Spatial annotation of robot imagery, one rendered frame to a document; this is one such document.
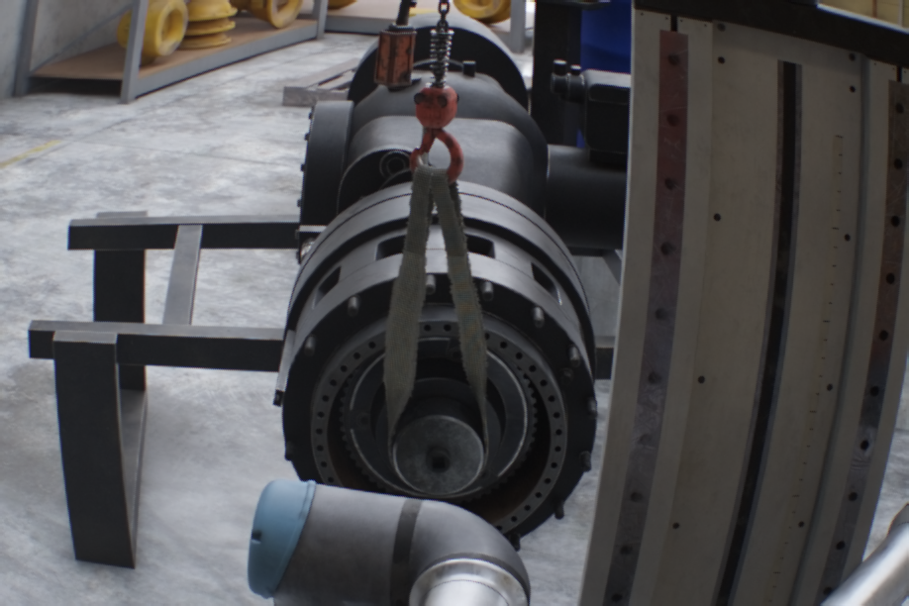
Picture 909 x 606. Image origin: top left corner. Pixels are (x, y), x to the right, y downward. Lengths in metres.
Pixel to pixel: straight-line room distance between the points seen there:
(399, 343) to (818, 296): 1.17
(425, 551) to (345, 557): 0.07
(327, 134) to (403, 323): 1.46
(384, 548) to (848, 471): 0.55
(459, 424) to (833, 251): 1.19
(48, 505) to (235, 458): 0.77
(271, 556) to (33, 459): 3.27
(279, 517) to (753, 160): 0.57
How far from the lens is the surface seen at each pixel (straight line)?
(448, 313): 2.70
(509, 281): 2.75
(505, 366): 2.79
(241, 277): 6.22
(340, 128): 4.05
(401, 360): 2.66
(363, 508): 1.36
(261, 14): 11.12
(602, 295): 5.50
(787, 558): 1.74
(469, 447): 2.68
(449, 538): 1.33
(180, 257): 4.37
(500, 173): 3.63
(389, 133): 3.85
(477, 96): 4.06
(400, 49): 2.77
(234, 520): 4.32
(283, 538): 1.35
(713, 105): 1.56
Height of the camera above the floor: 1.93
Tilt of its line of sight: 19 degrees down
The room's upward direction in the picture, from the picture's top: 4 degrees clockwise
